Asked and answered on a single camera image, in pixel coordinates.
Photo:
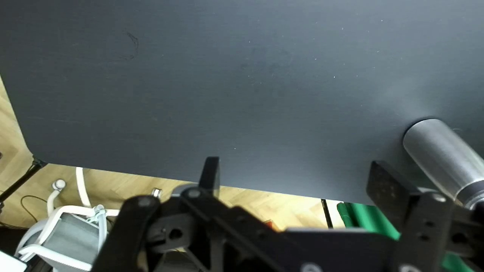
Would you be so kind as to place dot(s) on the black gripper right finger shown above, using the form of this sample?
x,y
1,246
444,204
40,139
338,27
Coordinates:
x,y
390,184

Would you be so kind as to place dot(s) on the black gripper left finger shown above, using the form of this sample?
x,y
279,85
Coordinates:
x,y
208,175

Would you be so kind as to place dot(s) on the silver metal flask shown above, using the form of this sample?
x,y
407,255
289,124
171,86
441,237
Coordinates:
x,y
444,160

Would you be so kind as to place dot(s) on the green backdrop cloth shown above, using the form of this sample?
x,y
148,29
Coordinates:
x,y
370,221

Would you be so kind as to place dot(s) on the white office chair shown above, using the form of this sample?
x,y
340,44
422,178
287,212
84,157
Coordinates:
x,y
62,237

